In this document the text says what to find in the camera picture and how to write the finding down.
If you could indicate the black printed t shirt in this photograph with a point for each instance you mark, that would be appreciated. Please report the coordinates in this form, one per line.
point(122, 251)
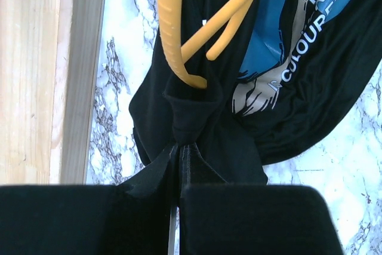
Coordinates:
point(287, 78)

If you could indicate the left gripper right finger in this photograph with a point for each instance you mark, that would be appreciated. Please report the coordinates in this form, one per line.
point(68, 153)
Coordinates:
point(221, 218)

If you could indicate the yellow plastic hanger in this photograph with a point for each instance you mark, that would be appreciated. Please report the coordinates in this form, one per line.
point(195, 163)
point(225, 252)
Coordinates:
point(231, 15)

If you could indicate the wooden clothes rack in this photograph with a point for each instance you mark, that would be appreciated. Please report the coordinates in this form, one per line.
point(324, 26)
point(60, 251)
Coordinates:
point(49, 59)

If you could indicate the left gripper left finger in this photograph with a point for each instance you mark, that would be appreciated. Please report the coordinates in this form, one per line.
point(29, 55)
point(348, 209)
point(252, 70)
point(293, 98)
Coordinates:
point(135, 217)

